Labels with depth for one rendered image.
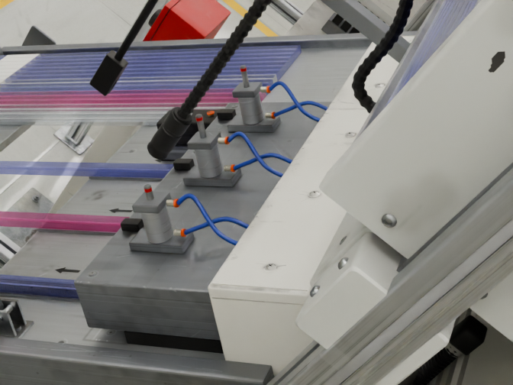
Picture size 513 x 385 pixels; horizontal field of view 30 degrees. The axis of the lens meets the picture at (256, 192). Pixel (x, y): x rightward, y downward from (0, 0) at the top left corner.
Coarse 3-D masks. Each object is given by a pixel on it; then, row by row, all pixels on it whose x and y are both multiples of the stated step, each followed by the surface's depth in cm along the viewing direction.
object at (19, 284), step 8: (0, 280) 90; (8, 280) 89; (16, 280) 89; (24, 280) 89; (32, 280) 89; (40, 280) 88; (48, 280) 88; (56, 280) 88; (64, 280) 88; (72, 280) 87; (0, 288) 90; (8, 288) 89; (16, 288) 89; (24, 288) 89; (32, 288) 88; (40, 288) 88; (48, 288) 87; (56, 288) 87; (64, 288) 87; (72, 288) 86; (64, 296) 87; (72, 296) 87
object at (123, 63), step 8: (112, 56) 97; (104, 64) 97; (112, 64) 97; (120, 64) 97; (96, 72) 98; (104, 72) 98; (112, 72) 97; (120, 72) 97; (96, 80) 99; (104, 80) 98; (112, 80) 98; (96, 88) 99; (104, 88) 99; (112, 88) 100
